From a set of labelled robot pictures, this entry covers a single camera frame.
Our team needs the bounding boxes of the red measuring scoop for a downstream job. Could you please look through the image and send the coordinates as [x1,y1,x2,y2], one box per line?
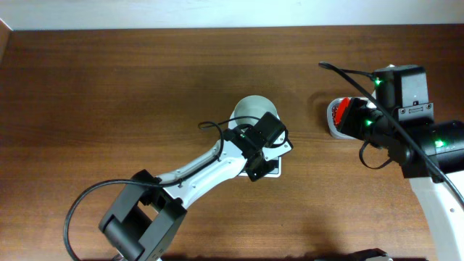
[333,97,351,127]

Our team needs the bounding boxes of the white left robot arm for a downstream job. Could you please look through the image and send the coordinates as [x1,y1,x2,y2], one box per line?
[99,128,292,260]

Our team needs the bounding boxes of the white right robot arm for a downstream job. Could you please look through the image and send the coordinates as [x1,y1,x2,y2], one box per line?
[336,65,463,260]

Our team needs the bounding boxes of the white bowl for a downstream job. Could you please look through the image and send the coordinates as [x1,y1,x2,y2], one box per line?
[233,95,278,125]

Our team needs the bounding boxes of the clear plastic container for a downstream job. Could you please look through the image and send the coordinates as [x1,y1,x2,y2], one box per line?
[327,97,376,140]

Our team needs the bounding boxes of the red adzuki beans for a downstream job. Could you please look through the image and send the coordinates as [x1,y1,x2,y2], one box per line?
[331,105,338,117]

